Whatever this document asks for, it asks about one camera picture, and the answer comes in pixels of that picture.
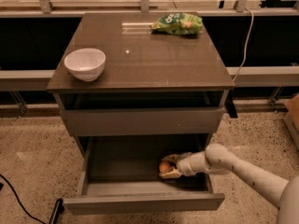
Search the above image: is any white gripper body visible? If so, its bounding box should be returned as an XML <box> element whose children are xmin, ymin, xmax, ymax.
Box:
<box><xmin>176</xmin><ymin>152</ymin><xmax>206</xmax><ymax>176</ymax></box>

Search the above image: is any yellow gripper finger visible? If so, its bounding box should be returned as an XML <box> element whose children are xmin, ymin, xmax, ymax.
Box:
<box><xmin>160</xmin><ymin>169</ymin><xmax>182</xmax><ymax>179</ymax></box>
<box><xmin>162</xmin><ymin>152</ymin><xmax>192</xmax><ymax>165</ymax></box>

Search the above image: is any orange fruit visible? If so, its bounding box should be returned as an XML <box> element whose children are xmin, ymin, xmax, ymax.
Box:
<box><xmin>159</xmin><ymin>161</ymin><xmax>171</xmax><ymax>174</ymax></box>

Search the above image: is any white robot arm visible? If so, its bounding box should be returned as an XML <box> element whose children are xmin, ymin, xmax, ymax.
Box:
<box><xmin>159</xmin><ymin>143</ymin><xmax>299</xmax><ymax>224</ymax></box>

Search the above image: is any grey upper drawer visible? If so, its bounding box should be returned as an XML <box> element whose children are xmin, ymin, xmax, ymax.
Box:
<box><xmin>61</xmin><ymin>107</ymin><xmax>224</xmax><ymax>136</ymax></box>

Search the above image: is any open grey lower drawer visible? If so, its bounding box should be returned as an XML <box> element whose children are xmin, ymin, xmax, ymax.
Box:
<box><xmin>64</xmin><ymin>134</ymin><xmax>224</xmax><ymax>215</ymax></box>

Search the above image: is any grey drawer cabinet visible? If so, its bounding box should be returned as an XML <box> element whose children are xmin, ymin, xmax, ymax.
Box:
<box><xmin>48</xmin><ymin>14</ymin><xmax>234</xmax><ymax>152</ymax></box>

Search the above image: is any white ceramic bowl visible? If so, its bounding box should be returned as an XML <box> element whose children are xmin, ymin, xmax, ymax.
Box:
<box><xmin>64</xmin><ymin>49</ymin><xmax>106</xmax><ymax>81</ymax></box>

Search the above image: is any green snack bag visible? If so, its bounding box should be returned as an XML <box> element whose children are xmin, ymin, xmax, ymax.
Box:
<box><xmin>150</xmin><ymin>13</ymin><xmax>203</xmax><ymax>35</ymax></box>

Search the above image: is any white cable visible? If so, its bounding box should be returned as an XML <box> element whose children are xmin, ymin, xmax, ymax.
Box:
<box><xmin>232</xmin><ymin>7</ymin><xmax>255</xmax><ymax>82</ymax></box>

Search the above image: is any black floor cable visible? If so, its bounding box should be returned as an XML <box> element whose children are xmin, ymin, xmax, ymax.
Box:
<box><xmin>0</xmin><ymin>173</ymin><xmax>48</xmax><ymax>224</ymax></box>

